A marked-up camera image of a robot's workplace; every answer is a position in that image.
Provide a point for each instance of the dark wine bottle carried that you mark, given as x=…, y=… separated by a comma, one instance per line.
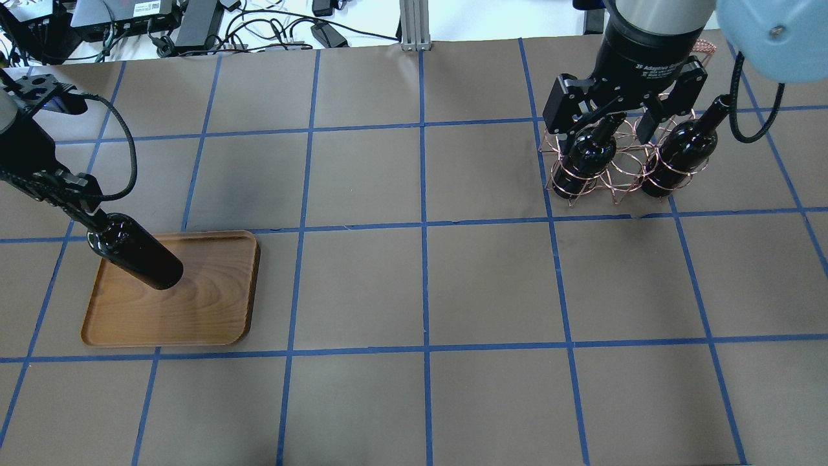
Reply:
x=128, y=245

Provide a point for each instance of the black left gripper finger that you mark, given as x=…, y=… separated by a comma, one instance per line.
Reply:
x=96, y=220

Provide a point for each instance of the wooden tray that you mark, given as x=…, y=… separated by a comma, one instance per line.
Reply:
x=211, y=305

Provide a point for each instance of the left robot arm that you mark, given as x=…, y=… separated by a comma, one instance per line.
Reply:
x=28, y=95

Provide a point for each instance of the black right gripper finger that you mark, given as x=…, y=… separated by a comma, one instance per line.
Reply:
x=567, y=132
x=657, y=111

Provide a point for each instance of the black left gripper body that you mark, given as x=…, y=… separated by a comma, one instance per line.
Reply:
x=24, y=150

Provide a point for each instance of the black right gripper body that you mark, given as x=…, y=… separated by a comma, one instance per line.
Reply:
x=637, y=61

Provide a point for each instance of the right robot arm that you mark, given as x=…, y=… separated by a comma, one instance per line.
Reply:
x=784, y=41

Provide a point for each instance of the dark wine bottle in basket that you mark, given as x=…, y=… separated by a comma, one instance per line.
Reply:
x=591, y=154

